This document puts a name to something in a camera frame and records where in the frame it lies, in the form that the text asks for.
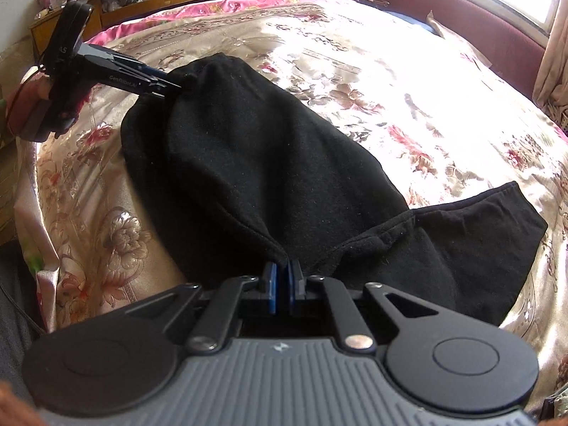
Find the person's left hand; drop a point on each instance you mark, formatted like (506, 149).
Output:
(31, 102)

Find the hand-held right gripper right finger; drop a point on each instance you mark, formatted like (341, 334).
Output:
(293, 285)

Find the beige curtain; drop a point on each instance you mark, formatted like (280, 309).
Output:
(552, 71)

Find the black pants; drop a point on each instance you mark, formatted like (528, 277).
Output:
(248, 173)

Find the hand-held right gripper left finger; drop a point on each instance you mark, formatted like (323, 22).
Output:
(271, 286)

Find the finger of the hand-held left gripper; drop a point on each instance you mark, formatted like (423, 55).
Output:
(159, 92)
(146, 72)

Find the maroon bed headboard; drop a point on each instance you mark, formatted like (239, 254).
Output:
(466, 17)

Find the floral satin bedspread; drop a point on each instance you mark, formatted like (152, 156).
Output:
(399, 111)

